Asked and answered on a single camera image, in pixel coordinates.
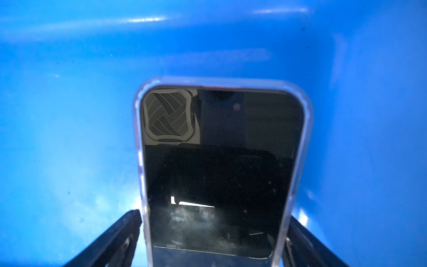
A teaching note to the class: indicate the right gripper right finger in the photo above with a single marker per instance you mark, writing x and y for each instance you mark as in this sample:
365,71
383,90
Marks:
303,249

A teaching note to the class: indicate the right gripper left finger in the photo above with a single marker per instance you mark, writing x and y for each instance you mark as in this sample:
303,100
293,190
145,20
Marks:
115,247

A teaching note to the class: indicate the blue plastic storage box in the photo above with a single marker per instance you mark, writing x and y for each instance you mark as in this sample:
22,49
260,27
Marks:
70,70

